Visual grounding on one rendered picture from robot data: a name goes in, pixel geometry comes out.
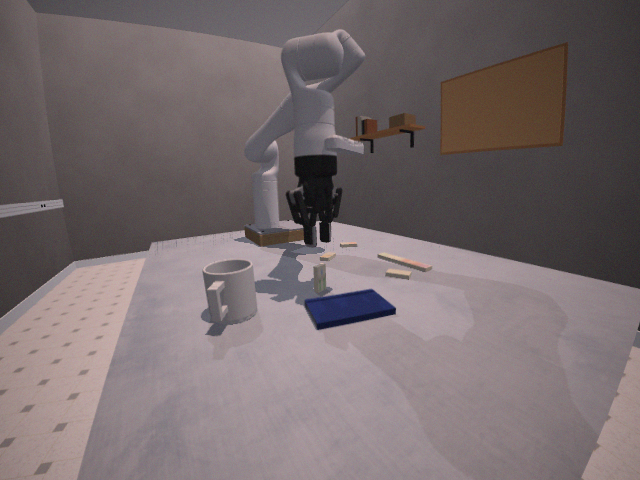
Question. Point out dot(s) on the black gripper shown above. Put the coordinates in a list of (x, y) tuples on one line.
[(309, 169)]

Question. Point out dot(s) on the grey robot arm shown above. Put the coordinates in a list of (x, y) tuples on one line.
[(305, 58)]

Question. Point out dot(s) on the grey cup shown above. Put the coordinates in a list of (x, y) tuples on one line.
[(237, 301)]

